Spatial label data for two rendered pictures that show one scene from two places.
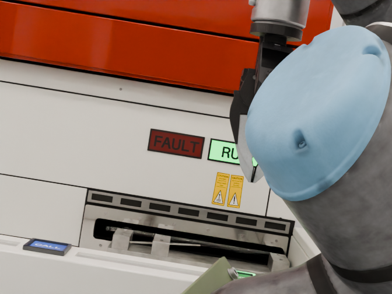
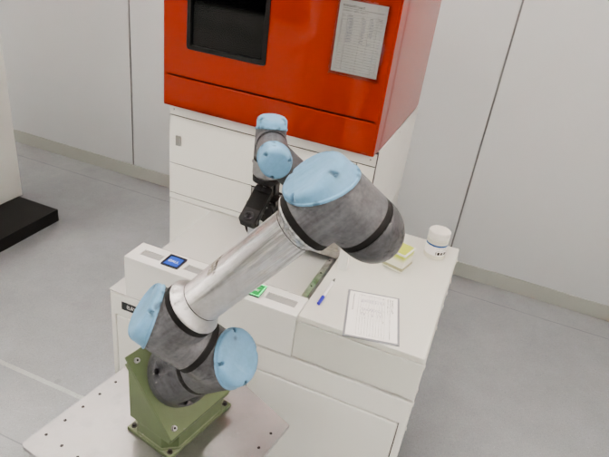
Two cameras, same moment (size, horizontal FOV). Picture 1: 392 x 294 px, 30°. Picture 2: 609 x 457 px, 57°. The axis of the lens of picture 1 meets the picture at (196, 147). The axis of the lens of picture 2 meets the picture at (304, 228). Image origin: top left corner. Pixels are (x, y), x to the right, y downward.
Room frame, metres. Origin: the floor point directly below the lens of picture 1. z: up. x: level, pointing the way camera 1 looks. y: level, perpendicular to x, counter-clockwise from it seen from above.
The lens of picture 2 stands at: (-0.19, -0.59, 1.88)
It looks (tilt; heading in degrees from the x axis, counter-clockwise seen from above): 29 degrees down; 18
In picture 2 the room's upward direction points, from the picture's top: 8 degrees clockwise
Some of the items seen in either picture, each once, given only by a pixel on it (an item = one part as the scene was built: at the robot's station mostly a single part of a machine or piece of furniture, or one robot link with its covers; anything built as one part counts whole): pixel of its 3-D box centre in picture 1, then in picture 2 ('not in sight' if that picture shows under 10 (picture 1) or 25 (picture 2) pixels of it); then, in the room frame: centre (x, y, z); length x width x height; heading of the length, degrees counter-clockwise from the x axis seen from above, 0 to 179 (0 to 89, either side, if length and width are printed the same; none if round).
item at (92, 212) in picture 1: (184, 241); not in sight; (1.56, -0.01, 0.89); 0.44 x 0.02 x 0.10; 90
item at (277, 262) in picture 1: (278, 263); not in sight; (1.48, -0.20, 0.89); 0.08 x 0.03 x 0.03; 0
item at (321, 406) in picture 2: not in sight; (278, 379); (1.25, -0.10, 0.41); 0.97 x 0.64 x 0.82; 90
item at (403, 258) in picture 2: not in sight; (398, 256); (1.33, -0.41, 1.00); 0.07 x 0.07 x 0.07; 75
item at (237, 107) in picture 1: (247, 113); not in sight; (0.98, -0.06, 1.19); 0.05 x 0.02 x 0.09; 90
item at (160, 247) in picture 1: (161, 244); not in sight; (1.48, 0.04, 0.89); 0.08 x 0.03 x 0.03; 0
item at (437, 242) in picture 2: not in sight; (437, 242); (1.47, -0.51, 1.01); 0.07 x 0.07 x 0.10
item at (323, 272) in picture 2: not in sight; (315, 283); (1.29, -0.17, 0.84); 0.50 x 0.02 x 0.03; 0
